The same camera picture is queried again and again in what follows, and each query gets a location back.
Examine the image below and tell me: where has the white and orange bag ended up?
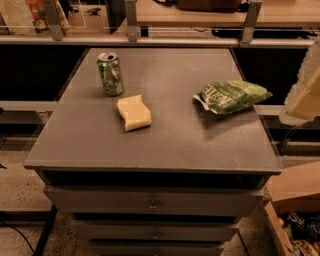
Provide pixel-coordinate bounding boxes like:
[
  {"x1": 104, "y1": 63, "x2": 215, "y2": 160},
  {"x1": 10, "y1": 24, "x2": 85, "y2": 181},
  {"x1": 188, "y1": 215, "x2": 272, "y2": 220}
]
[{"x1": 0, "y1": 0, "x2": 72, "y2": 36}]

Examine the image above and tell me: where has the grey drawer cabinet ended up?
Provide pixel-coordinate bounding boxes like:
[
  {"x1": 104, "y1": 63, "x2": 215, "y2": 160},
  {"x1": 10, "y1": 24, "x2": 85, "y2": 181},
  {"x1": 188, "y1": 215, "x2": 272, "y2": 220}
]
[{"x1": 25, "y1": 48, "x2": 280, "y2": 247}]

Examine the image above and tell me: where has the middle grey drawer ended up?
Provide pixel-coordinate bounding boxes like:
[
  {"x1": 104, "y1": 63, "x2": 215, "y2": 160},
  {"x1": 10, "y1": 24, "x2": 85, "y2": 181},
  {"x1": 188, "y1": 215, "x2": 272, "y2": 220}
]
[{"x1": 71, "y1": 220, "x2": 238, "y2": 242}]

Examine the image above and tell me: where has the grey drawer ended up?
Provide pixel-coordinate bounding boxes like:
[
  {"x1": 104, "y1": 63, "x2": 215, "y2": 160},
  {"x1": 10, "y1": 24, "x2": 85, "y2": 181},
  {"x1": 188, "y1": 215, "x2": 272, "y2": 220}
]
[
  {"x1": 44, "y1": 186, "x2": 263, "y2": 216},
  {"x1": 71, "y1": 220, "x2": 238, "y2": 242},
  {"x1": 90, "y1": 241, "x2": 223, "y2": 256}
]

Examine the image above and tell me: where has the metal railing frame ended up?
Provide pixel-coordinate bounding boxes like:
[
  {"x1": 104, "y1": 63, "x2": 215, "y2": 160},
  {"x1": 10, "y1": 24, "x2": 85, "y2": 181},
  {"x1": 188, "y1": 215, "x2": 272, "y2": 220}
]
[{"x1": 0, "y1": 0, "x2": 320, "y2": 48}]

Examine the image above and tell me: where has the yellow sponge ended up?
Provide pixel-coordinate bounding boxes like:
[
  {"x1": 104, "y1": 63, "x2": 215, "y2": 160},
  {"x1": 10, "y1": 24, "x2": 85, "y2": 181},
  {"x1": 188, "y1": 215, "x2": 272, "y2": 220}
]
[{"x1": 117, "y1": 95, "x2": 152, "y2": 131}]

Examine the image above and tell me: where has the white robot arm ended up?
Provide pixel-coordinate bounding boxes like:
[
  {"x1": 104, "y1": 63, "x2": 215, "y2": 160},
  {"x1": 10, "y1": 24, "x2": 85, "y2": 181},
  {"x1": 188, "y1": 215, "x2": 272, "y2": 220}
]
[{"x1": 279, "y1": 36, "x2": 320, "y2": 126}]

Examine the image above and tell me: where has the cardboard box with snacks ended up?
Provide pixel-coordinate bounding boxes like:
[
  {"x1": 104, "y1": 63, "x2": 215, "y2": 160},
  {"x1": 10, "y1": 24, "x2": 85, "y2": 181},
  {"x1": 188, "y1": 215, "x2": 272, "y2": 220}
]
[{"x1": 265, "y1": 162, "x2": 320, "y2": 256}]

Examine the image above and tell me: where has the green jalapeno chip bag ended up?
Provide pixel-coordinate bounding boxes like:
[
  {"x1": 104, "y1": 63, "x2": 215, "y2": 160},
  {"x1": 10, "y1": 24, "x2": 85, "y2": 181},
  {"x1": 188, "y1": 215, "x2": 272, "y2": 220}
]
[{"x1": 193, "y1": 80, "x2": 272, "y2": 115}]

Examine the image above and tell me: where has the top grey drawer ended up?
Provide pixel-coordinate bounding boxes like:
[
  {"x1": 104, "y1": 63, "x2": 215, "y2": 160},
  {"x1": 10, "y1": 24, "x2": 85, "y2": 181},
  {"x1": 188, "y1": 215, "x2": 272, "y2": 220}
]
[{"x1": 44, "y1": 186, "x2": 263, "y2": 216}]

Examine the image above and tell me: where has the bottom grey drawer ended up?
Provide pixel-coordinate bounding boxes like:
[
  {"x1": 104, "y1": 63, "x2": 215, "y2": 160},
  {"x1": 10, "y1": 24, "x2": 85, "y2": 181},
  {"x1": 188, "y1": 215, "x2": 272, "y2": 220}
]
[{"x1": 90, "y1": 241, "x2": 223, "y2": 256}]

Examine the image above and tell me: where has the black floor cable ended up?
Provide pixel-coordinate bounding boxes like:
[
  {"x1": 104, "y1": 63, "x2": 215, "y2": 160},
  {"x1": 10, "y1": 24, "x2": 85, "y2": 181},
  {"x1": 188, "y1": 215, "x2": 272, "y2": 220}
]
[{"x1": 0, "y1": 220, "x2": 37, "y2": 256}]

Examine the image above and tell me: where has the green soda can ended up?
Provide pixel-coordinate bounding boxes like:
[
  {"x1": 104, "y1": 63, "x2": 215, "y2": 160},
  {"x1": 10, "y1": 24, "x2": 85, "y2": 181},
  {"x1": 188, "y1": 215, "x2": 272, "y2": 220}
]
[{"x1": 97, "y1": 52, "x2": 123, "y2": 96}]

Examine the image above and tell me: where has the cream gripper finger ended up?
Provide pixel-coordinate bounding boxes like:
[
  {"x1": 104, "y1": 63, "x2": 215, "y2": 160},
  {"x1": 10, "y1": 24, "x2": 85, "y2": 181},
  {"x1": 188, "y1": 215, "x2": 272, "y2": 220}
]
[{"x1": 288, "y1": 67, "x2": 320, "y2": 121}]

